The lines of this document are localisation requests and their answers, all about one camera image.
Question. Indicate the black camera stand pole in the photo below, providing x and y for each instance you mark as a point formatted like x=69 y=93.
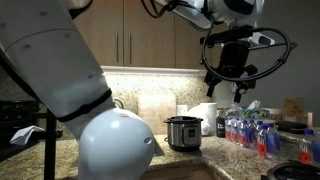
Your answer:
x=50 y=150

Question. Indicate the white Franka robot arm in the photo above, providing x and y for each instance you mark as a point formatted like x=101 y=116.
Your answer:
x=43 y=66

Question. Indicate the white paper towel roll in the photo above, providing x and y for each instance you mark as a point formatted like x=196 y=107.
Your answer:
x=208 y=115

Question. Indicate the wooden wall cabinet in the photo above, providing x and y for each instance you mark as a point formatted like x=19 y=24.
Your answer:
x=150 y=33

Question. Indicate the dark jar with label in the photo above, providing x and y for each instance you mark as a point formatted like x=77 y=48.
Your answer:
x=220 y=128

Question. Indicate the black pressure cooker lid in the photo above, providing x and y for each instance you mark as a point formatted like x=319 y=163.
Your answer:
x=293 y=171

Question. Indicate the beige cutting board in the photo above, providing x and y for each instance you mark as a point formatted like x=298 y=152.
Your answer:
x=156 y=110

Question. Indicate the wooden base cabinet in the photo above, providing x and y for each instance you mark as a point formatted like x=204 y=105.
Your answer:
x=180 y=173

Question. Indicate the black stove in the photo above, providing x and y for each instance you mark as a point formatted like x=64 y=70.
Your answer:
x=16 y=113

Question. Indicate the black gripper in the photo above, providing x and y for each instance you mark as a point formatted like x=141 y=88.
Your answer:
x=233 y=58

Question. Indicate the white crumpled cloth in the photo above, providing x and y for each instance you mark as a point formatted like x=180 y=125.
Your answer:
x=25 y=133

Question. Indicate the black pouch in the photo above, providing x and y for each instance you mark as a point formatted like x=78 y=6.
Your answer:
x=291 y=126

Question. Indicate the Fiji water bottle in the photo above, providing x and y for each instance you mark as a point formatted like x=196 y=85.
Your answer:
x=262 y=146
x=244 y=136
x=228 y=131
x=273 y=141
x=305 y=155
x=235 y=133
x=316 y=150

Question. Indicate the brown cardboard box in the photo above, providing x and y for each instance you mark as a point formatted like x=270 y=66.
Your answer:
x=293 y=108

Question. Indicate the colourful tissue box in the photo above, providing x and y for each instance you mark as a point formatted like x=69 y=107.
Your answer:
x=256 y=114

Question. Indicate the white wall outlet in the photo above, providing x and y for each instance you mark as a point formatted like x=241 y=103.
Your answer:
x=182 y=110

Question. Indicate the steel pressure cooker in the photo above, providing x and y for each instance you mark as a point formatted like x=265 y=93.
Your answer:
x=176 y=133

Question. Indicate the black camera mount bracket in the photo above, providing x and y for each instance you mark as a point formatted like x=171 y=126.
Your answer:
x=226 y=36

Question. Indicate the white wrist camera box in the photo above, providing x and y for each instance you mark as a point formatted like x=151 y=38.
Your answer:
x=261 y=39

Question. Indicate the curved metal faucet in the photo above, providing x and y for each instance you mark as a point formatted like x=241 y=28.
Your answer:
x=121 y=103

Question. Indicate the clear plastic bag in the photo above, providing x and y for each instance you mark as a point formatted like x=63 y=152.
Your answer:
x=233 y=111

